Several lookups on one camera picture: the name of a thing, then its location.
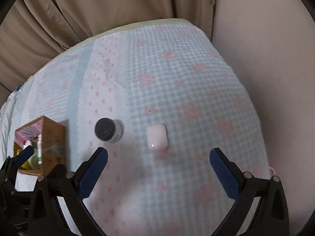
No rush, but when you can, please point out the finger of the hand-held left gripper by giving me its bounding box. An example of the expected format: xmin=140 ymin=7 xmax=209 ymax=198
xmin=0 ymin=155 xmax=19 ymax=179
xmin=13 ymin=146 xmax=35 ymax=171

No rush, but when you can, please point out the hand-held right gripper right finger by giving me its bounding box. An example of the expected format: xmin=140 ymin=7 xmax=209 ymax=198
xmin=210 ymin=147 xmax=289 ymax=236

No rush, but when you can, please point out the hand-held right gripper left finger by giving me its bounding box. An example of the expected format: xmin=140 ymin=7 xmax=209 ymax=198
xmin=28 ymin=147 xmax=109 ymax=236

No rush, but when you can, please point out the yellow tape roll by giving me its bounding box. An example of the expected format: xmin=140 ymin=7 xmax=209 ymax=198
xmin=20 ymin=156 xmax=41 ymax=171

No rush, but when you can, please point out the white green label bottle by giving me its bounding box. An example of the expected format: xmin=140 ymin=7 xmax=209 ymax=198
xmin=37 ymin=134 xmax=43 ymax=165

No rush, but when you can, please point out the cardboard box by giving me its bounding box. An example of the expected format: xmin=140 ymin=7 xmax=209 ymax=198
xmin=14 ymin=115 xmax=68 ymax=177

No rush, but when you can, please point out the black lid jar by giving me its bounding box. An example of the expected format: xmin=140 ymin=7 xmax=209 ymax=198
xmin=94 ymin=118 xmax=124 ymax=144

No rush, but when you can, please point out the white earbud case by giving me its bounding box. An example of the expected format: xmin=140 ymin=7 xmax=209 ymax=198
xmin=146 ymin=124 xmax=168 ymax=151

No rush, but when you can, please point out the white crumpled duvet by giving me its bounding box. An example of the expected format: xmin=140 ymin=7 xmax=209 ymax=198
xmin=0 ymin=91 xmax=20 ymax=158

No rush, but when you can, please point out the checked floral bed sheet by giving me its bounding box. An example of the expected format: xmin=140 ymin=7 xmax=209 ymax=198
xmin=0 ymin=18 xmax=274 ymax=236

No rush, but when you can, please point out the beige curtain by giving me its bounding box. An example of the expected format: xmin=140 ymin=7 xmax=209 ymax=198
xmin=0 ymin=0 xmax=217 ymax=97

